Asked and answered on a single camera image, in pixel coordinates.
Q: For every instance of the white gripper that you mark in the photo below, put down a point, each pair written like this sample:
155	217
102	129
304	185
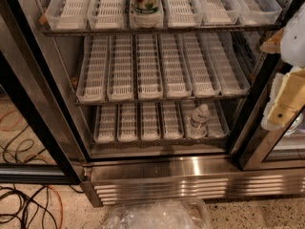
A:
294	45

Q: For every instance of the right glass fridge door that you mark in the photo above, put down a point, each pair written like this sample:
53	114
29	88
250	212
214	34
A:
282	148

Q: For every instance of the stainless steel display fridge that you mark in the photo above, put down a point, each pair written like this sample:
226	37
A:
119	172

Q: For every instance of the open glass fridge door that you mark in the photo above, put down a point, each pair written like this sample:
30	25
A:
36	73

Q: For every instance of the clear plastic water bottle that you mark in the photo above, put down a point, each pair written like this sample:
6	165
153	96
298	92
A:
199	121

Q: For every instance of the clear plastic bin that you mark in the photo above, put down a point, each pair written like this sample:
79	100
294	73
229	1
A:
180	213

